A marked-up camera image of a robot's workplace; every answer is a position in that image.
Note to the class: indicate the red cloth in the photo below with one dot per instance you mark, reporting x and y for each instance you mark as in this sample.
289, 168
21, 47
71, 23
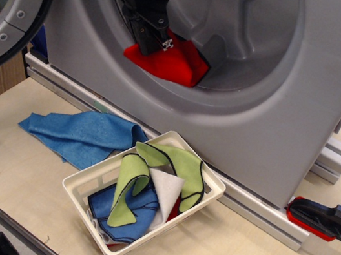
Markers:
181, 64

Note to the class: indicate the red black clamp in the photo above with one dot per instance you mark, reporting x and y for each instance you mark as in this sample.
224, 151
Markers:
322, 221

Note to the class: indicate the light blue cloth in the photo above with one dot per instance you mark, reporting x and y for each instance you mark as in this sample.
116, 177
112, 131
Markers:
83, 139

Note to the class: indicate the white cloth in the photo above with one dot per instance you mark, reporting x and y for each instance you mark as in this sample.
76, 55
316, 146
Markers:
168, 188

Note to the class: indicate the white plastic basket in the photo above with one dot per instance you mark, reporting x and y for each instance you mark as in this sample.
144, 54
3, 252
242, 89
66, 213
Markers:
84, 183

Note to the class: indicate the green cloth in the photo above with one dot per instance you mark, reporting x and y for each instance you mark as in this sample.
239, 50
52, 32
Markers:
135, 174

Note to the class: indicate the dark blue cloth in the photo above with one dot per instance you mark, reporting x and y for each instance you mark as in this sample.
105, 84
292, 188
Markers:
127, 222

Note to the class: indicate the aluminium profile rail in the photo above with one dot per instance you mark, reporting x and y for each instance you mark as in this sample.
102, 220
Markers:
237, 197

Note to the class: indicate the grey toy washing machine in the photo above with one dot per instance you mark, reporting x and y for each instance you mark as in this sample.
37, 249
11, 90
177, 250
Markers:
267, 106

